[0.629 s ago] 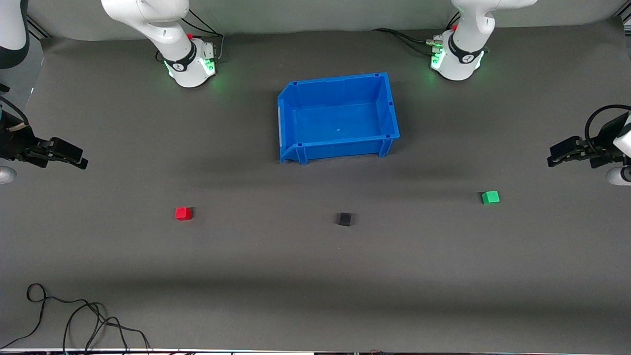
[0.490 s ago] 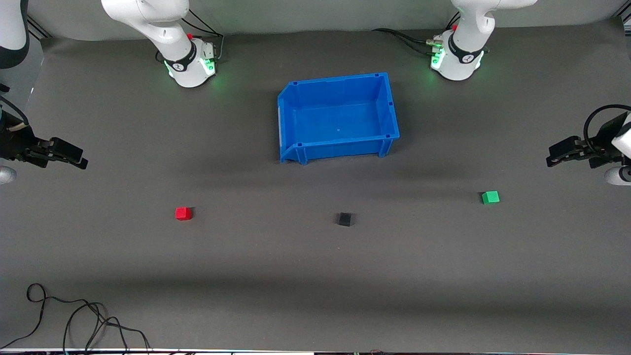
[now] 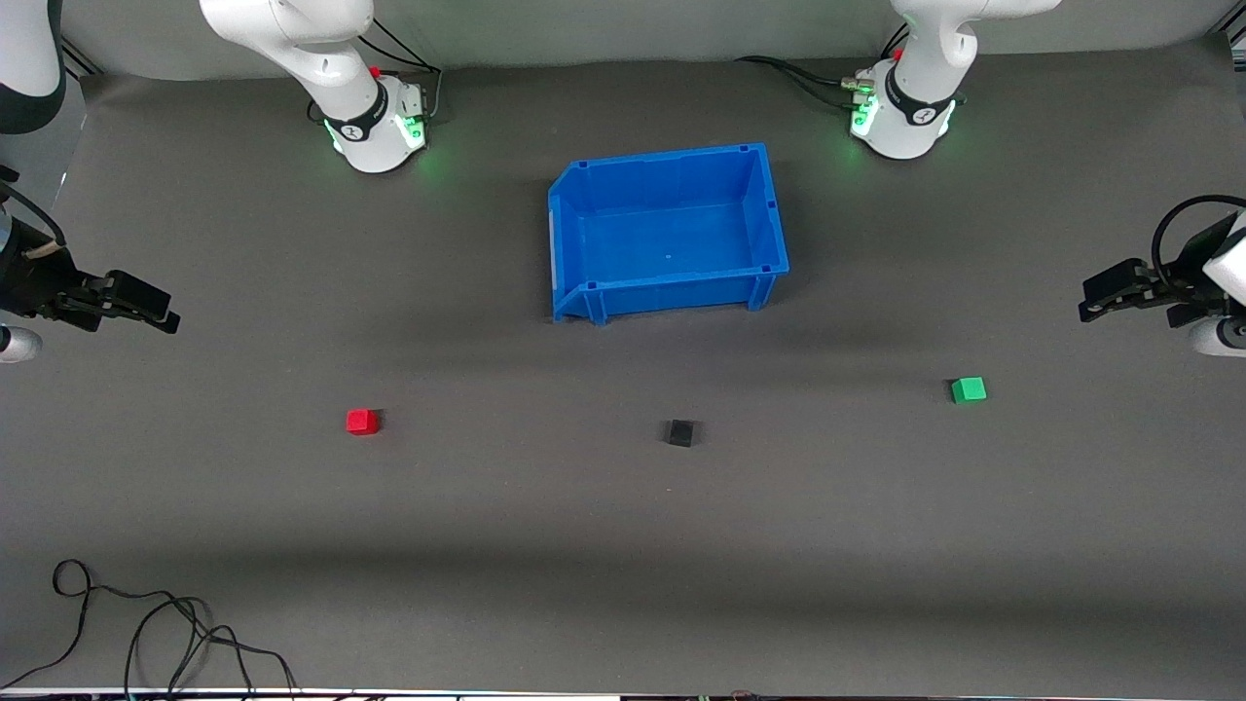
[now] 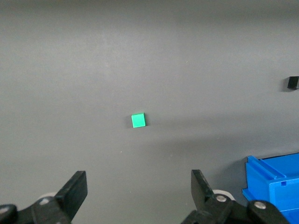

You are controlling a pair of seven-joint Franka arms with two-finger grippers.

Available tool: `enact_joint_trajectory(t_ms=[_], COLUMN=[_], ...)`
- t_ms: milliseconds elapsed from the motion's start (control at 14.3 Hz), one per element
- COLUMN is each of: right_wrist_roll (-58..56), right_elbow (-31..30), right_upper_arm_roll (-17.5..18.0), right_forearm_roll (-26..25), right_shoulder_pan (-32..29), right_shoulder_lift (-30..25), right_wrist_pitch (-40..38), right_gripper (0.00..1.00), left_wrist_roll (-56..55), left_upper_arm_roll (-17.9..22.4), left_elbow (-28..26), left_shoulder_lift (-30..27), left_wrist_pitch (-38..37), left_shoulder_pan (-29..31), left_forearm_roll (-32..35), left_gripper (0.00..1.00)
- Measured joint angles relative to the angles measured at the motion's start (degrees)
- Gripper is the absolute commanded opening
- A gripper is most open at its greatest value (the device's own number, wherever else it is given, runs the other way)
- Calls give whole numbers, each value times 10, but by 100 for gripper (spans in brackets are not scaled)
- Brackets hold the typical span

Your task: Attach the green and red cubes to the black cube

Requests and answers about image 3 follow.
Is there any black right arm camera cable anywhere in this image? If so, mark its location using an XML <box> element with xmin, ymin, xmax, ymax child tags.
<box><xmin>0</xmin><ymin>181</ymin><xmax>67</xmax><ymax>246</ymax></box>

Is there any black left arm base cable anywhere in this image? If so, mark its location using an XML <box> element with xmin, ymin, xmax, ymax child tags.
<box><xmin>735</xmin><ymin>55</ymin><xmax>877</xmax><ymax>108</ymax></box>

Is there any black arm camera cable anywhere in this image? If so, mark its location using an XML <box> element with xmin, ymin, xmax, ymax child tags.
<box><xmin>0</xmin><ymin>181</ymin><xmax>67</xmax><ymax>246</ymax></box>
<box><xmin>1153</xmin><ymin>195</ymin><xmax>1246</xmax><ymax>285</ymax></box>

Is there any black right arm base cable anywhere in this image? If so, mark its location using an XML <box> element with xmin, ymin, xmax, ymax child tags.
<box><xmin>310</xmin><ymin>18</ymin><xmax>444</xmax><ymax>126</ymax></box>

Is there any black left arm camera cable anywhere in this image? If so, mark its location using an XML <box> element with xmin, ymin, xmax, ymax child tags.
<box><xmin>1153</xmin><ymin>195</ymin><xmax>1246</xmax><ymax>285</ymax></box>

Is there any black arm base cable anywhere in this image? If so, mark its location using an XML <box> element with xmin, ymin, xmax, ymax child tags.
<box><xmin>310</xmin><ymin>18</ymin><xmax>444</xmax><ymax>126</ymax></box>
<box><xmin>735</xmin><ymin>55</ymin><xmax>877</xmax><ymax>108</ymax></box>

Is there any blue plastic storage bin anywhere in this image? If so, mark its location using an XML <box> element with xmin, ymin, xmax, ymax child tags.
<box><xmin>547</xmin><ymin>143</ymin><xmax>790</xmax><ymax>325</ymax></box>

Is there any dark grey table mat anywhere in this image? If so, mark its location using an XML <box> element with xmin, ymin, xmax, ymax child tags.
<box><xmin>0</xmin><ymin>39</ymin><xmax>1246</xmax><ymax>694</ymax></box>

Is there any thin black loose cable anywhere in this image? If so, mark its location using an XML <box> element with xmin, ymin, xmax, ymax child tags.
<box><xmin>0</xmin><ymin>559</ymin><xmax>299</xmax><ymax>698</ymax></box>

